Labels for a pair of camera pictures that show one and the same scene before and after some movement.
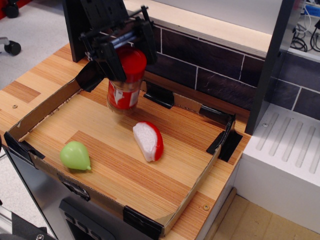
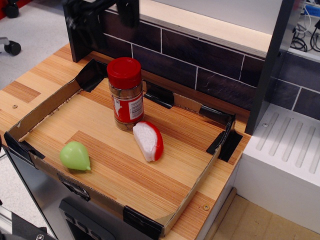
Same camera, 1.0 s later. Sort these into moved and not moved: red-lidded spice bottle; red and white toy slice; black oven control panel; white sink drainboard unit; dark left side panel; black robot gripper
Moved: red-lidded spice bottle; black robot gripper
Not moved: red and white toy slice; black oven control panel; dark left side panel; white sink drainboard unit
